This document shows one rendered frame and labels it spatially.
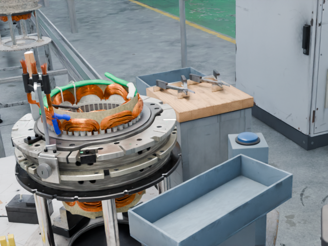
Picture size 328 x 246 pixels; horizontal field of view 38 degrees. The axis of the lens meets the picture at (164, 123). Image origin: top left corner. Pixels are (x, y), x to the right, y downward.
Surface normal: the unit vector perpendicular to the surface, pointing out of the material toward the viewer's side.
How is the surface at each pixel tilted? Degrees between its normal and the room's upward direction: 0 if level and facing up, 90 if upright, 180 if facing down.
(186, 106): 0
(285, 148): 0
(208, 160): 90
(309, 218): 0
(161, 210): 90
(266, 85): 90
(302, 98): 90
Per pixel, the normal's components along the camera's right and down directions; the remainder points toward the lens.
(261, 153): 0.01, 0.38
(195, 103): -0.06, -0.92
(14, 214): -0.22, 0.39
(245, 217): 0.66, 0.26
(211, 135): 0.39, 0.33
